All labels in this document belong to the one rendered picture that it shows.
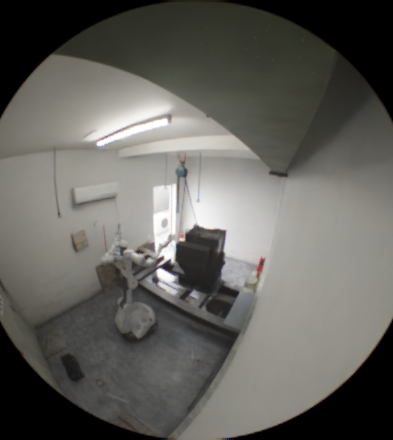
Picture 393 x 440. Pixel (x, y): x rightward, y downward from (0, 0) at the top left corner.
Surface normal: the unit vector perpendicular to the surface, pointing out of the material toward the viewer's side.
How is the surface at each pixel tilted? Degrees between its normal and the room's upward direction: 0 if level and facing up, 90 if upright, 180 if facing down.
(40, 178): 90
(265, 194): 90
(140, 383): 0
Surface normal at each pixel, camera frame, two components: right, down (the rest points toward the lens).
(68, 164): 0.86, 0.20
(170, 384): 0.05, -0.95
